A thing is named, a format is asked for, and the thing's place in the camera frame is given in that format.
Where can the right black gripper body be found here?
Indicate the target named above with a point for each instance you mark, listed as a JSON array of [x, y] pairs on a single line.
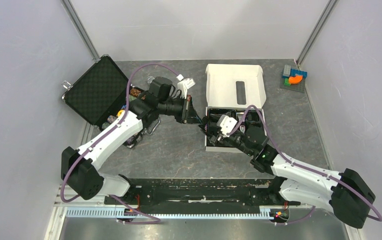
[[233, 138]]

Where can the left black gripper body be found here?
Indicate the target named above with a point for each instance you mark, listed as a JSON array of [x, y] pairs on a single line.
[[179, 108]]

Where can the white clipper kit box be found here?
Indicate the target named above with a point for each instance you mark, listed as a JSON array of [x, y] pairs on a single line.
[[230, 89]]

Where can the black clipper comb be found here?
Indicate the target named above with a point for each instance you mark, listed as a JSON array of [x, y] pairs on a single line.
[[201, 121]]

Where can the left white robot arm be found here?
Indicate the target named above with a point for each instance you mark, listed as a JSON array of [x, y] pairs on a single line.
[[80, 167]]

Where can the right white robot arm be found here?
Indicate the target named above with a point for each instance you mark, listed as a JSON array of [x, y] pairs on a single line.
[[345, 194]]

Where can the black microphone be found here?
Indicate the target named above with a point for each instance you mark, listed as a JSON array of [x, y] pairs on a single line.
[[150, 79]]

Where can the orange brown chip stack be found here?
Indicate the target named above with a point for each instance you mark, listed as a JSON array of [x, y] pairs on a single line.
[[138, 93]]

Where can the yellow dealer button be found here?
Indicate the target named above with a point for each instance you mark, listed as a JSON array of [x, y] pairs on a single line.
[[120, 113]]

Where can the black aluminium poker case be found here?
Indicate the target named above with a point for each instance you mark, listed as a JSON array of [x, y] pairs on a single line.
[[102, 92]]

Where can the green toy brick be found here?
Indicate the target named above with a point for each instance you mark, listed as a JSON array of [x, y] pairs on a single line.
[[286, 82]]

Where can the grey toy brick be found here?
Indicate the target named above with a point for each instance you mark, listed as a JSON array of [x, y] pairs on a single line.
[[286, 71]]

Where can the grey toy brick baseplate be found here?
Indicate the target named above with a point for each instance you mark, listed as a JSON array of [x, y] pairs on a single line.
[[294, 87]]

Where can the orange curved toy piece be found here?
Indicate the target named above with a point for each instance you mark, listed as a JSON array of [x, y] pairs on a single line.
[[293, 80]]

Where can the blue toy brick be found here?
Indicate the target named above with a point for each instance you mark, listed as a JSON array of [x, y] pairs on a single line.
[[296, 72]]

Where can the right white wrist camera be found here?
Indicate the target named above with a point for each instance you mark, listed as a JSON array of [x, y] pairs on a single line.
[[226, 124]]

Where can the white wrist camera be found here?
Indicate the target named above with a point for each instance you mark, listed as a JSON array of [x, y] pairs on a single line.
[[226, 124], [184, 86]]

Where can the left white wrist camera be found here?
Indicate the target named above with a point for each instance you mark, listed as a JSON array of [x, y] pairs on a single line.
[[184, 86]]

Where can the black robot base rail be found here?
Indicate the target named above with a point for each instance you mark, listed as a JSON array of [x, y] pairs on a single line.
[[250, 191]]

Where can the white cable duct strip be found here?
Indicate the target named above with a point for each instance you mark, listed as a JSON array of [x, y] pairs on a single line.
[[119, 212]]

